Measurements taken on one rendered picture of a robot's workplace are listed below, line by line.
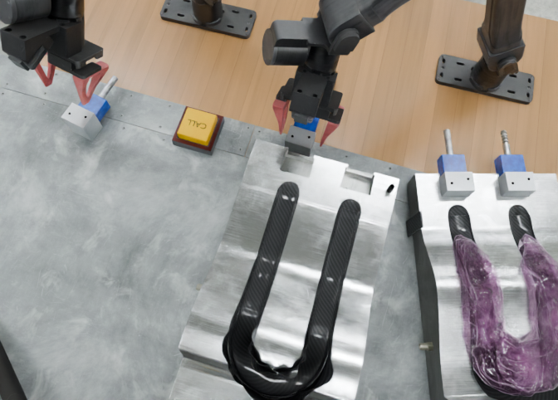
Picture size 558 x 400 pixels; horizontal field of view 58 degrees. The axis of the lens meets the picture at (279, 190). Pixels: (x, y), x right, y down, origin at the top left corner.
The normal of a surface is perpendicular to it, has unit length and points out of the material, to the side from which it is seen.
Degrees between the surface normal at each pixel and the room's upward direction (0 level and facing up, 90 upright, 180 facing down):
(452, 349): 13
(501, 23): 91
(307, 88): 30
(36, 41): 90
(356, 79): 0
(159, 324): 0
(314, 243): 3
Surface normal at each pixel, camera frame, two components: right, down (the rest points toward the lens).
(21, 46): -0.38, 0.55
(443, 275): 0.03, -0.62
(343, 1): -0.55, -0.18
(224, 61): 0.03, -0.35
